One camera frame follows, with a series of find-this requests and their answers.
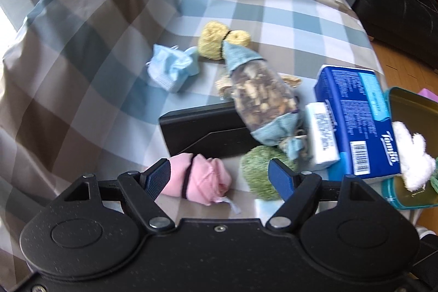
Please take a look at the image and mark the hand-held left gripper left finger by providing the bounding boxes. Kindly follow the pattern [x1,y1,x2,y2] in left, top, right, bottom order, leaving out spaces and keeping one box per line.
[56,158,176,233]

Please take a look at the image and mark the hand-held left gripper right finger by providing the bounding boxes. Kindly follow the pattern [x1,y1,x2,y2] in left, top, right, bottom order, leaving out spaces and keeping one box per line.
[266,158,379,233]

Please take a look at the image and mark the green fuzzy ball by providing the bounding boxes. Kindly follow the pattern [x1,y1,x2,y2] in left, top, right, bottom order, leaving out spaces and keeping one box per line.
[240,145,299,202]

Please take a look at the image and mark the pink cloth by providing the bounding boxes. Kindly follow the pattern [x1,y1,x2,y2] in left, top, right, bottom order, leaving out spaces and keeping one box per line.
[144,152,240,215]

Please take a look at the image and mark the small white tissue pack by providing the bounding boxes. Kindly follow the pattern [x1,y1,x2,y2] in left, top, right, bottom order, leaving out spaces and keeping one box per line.
[304,101,341,167]

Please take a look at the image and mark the blue sachet of dried pieces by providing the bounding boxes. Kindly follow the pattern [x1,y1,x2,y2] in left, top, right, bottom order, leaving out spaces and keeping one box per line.
[221,40,310,163]

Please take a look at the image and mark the blue face mask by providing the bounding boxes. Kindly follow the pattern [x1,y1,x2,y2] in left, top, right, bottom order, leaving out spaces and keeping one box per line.
[146,44,201,93]

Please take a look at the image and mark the white plush cloth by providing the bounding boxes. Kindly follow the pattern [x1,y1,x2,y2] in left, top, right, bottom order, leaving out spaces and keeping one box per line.
[392,121,437,192]

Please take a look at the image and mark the gold metal tray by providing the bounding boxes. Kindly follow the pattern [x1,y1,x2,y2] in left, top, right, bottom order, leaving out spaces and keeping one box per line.
[381,87,438,210]

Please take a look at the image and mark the black box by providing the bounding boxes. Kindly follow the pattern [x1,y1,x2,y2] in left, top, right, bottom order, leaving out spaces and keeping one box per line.
[158,102,261,159]

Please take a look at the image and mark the large blue tissue pack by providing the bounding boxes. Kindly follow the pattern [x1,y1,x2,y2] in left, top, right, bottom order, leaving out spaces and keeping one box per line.
[314,64,402,180]

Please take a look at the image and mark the beige loofah piece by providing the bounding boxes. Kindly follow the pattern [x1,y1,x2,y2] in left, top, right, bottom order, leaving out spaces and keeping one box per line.
[215,71,303,100]

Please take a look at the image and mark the blue and brown checked blanket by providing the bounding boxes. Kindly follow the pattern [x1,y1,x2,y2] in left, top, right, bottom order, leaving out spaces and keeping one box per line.
[0,0,389,279]

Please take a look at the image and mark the yellow loofah sponge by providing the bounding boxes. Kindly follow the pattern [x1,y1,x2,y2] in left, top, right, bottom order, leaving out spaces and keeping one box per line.
[197,22,252,60]

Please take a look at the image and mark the green cloth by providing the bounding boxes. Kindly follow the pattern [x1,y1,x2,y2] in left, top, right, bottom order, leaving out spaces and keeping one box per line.
[429,157,438,193]

